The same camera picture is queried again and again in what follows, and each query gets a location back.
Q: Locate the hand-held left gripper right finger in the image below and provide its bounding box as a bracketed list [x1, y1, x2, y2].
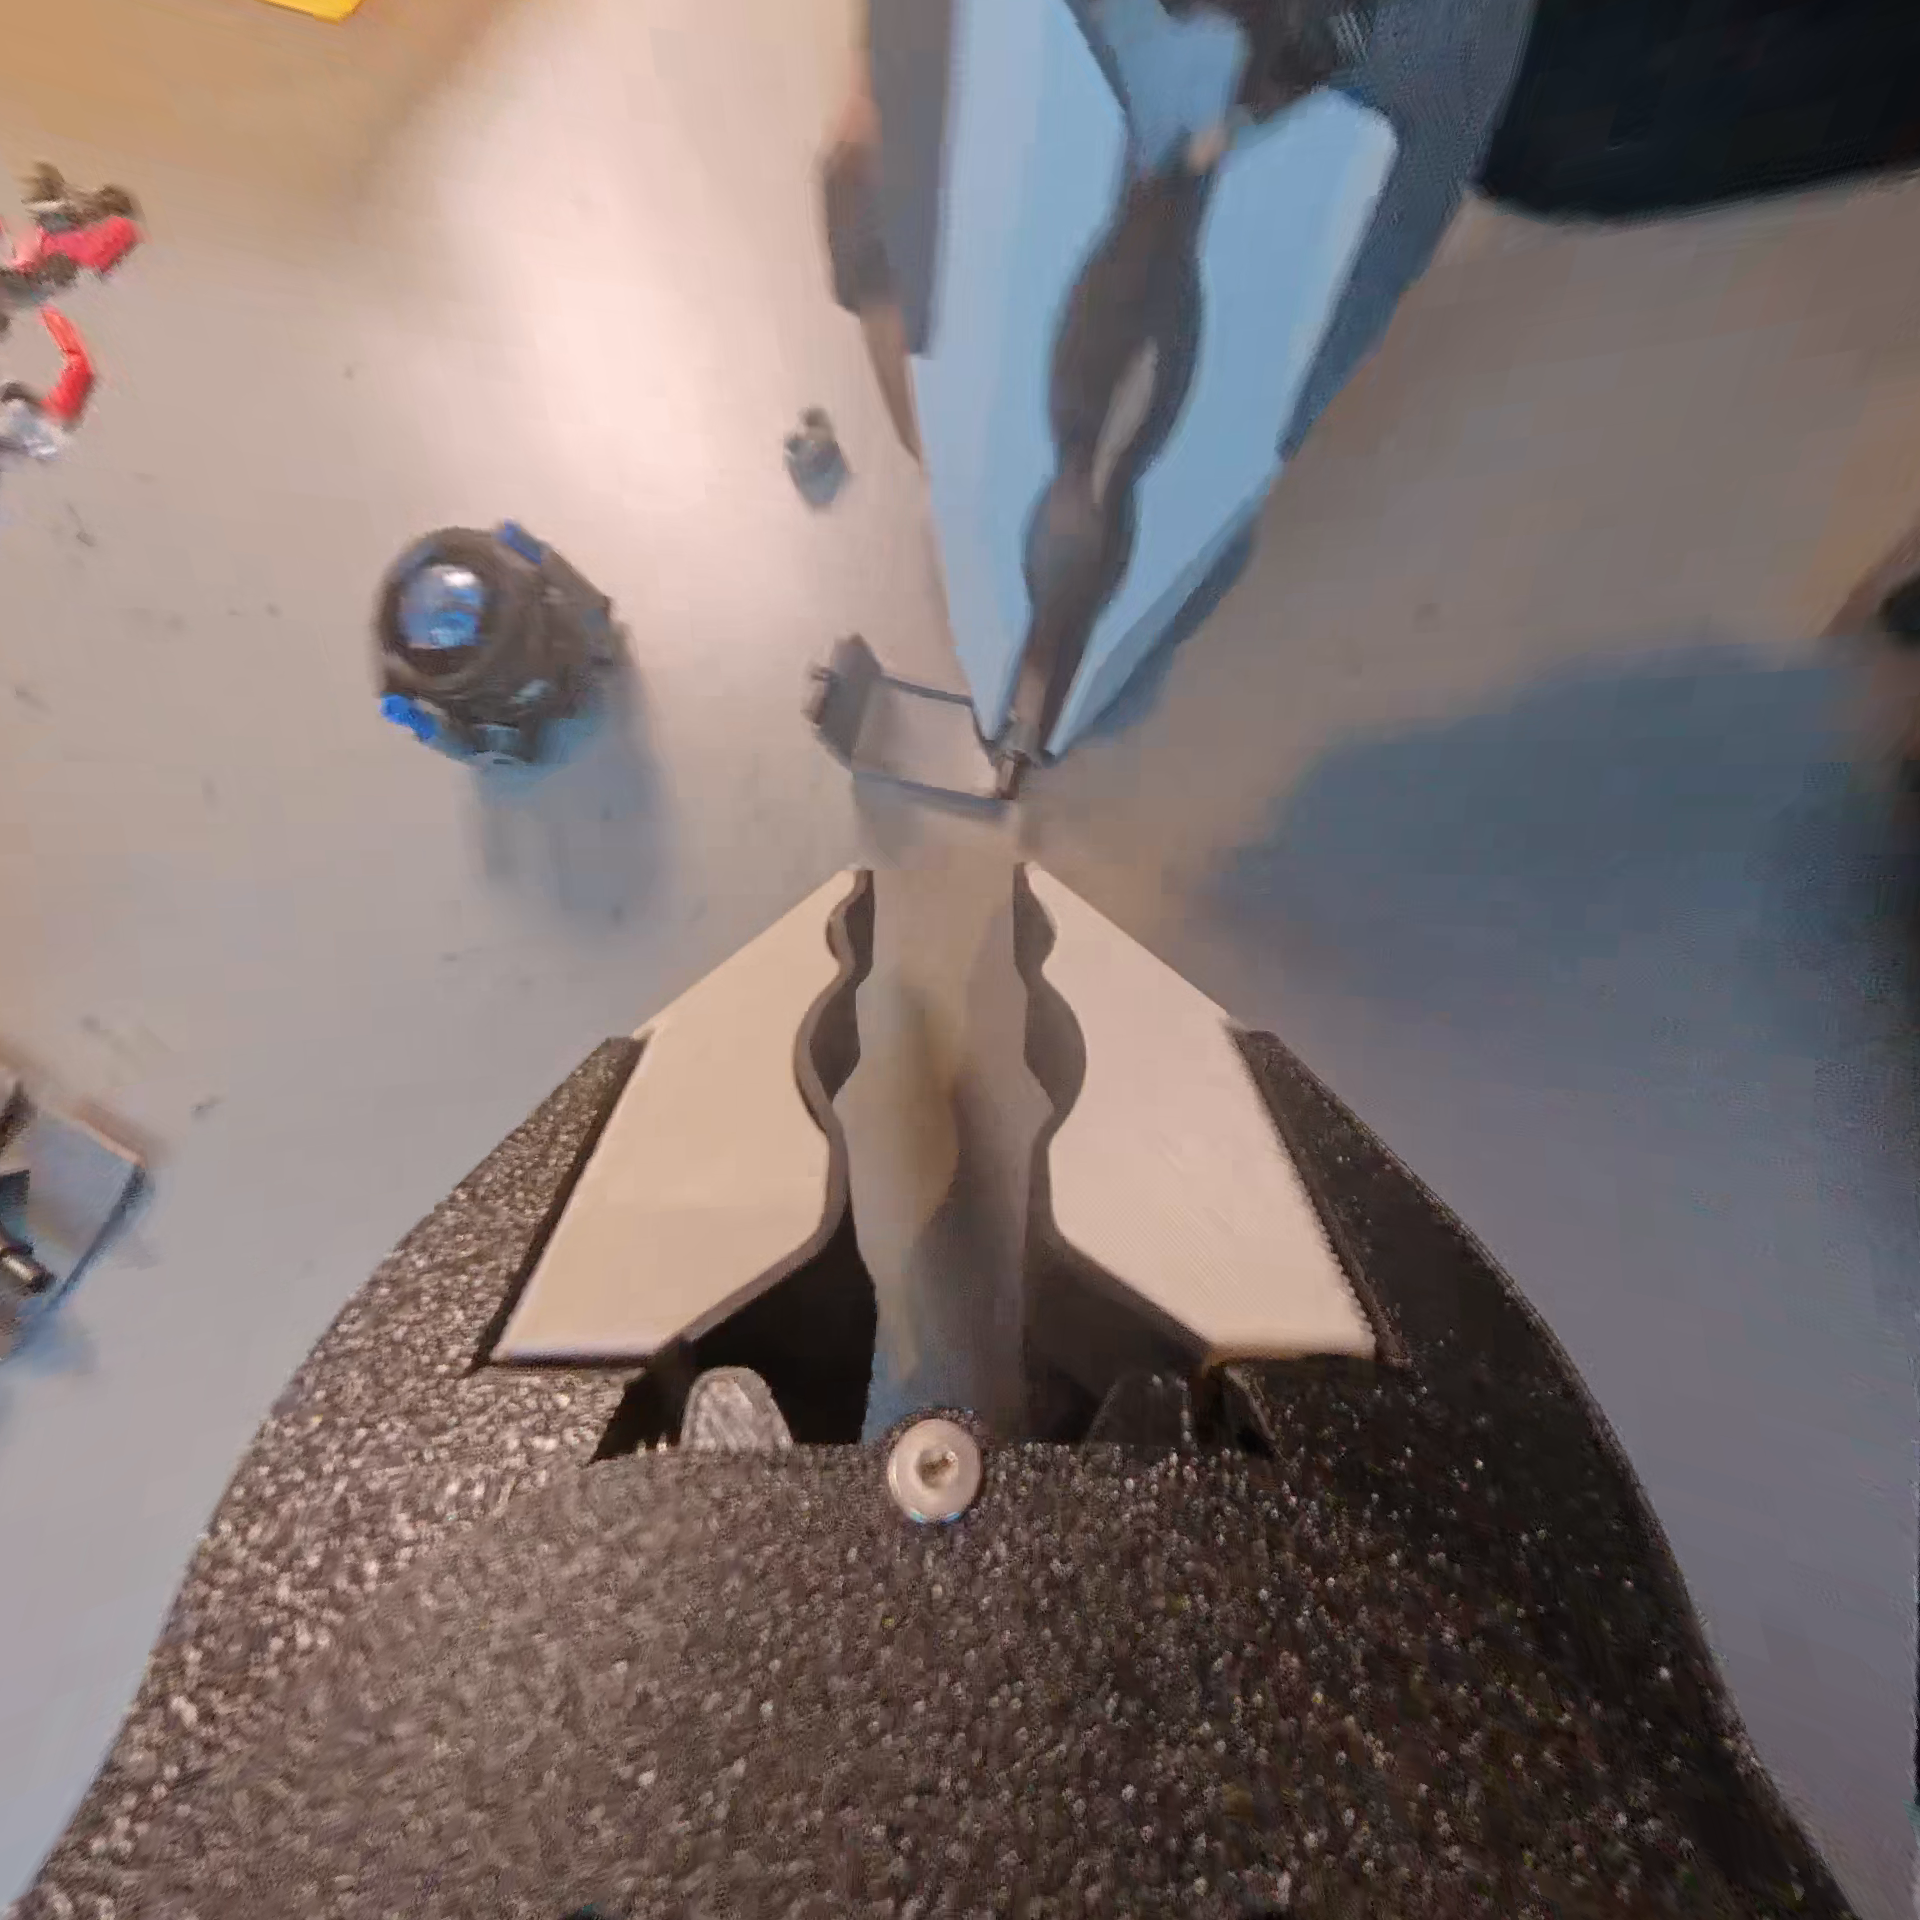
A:
[1010, 863, 1378, 1449]

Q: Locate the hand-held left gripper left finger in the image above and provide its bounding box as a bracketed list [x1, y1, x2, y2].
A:
[483, 865, 881, 1449]

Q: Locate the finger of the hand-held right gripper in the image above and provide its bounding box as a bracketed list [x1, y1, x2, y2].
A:
[1042, 82, 1405, 759]
[903, 0, 1151, 745]

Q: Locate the grey curved toy panel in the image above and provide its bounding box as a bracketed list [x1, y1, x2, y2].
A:
[808, 634, 1039, 806]

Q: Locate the grey toy brick assembly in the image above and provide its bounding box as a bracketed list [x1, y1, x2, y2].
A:
[0, 1072, 146, 1361]

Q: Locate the black toy lens assembly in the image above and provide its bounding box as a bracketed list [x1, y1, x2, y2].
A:
[373, 520, 625, 770]

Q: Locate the pile of small toy parts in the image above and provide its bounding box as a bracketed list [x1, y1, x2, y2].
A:
[0, 163, 144, 467]

